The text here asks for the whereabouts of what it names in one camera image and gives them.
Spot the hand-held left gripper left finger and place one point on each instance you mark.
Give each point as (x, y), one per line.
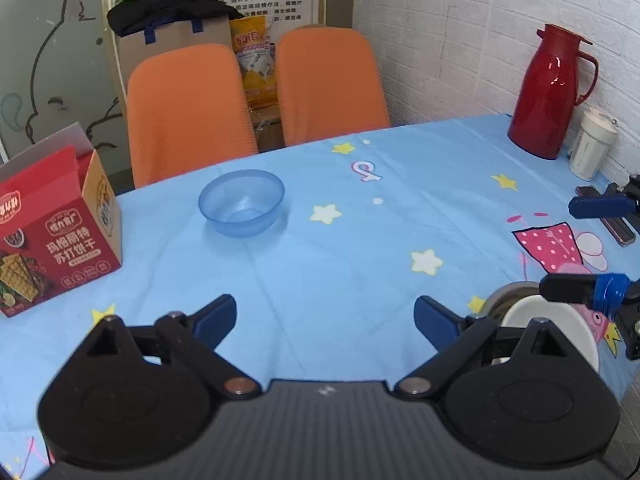
(215, 317)

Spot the white tumbler cup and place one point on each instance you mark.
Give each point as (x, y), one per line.
(592, 145)

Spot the white ceramic bowl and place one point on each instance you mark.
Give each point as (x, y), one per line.
(560, 320)

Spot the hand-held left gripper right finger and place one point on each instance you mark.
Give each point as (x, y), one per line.
(437, 322)

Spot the blue plastic bowl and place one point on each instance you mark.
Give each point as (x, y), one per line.
(241, 202)

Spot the black cloth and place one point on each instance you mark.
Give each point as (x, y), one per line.
(170, 7)

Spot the black smartphone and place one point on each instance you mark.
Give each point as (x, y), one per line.
(622, 232)

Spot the red thermos jug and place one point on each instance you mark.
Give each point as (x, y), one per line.
(545, 100)

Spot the stainless steel bowl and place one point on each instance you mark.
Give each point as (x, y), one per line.
(505, 297)

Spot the orange chair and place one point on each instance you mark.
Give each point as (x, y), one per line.
(330, 85)
(190, 110)

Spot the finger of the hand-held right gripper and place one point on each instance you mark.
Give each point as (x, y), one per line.
(570, 287)
(600, 206)

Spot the frosted glass partition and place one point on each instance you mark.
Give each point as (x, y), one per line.
(50, 60)

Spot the yellow snack bag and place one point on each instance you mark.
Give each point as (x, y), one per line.
(255, 60)

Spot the blue cartoon tablecloth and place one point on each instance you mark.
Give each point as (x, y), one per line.
(350, 260)

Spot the brown paper bag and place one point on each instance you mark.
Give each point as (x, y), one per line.
(175, 35)

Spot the red cracker carton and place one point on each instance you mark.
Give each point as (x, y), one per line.
(50, 240)

